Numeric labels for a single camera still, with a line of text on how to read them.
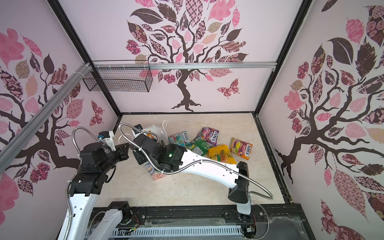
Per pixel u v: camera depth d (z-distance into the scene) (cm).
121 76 95
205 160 44
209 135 103
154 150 45
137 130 51
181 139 100
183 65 94
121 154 61
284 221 72
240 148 95
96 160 50
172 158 44
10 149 50
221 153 91
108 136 61
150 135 54
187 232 70
